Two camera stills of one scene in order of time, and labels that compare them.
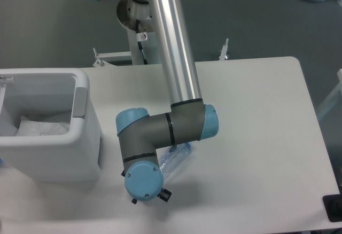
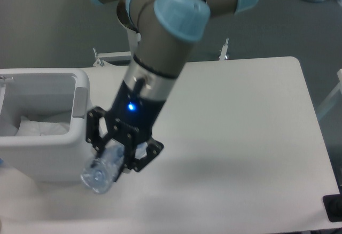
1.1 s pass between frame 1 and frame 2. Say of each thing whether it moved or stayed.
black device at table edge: stayed
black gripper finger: moved
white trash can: stayed
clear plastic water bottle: moved
